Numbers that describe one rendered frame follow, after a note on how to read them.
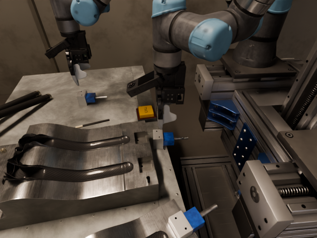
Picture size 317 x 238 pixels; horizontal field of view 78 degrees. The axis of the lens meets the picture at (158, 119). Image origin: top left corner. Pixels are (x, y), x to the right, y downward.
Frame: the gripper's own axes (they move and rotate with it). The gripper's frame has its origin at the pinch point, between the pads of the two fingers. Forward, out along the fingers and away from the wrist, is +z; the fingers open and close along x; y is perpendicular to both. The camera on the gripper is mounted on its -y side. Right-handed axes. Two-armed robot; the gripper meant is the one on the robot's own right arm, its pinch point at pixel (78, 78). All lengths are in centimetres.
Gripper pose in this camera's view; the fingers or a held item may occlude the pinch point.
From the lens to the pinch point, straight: 94.5
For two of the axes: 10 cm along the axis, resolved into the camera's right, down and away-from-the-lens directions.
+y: 10.0, -0.5, 0.8
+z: -0.1, 7.5, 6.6
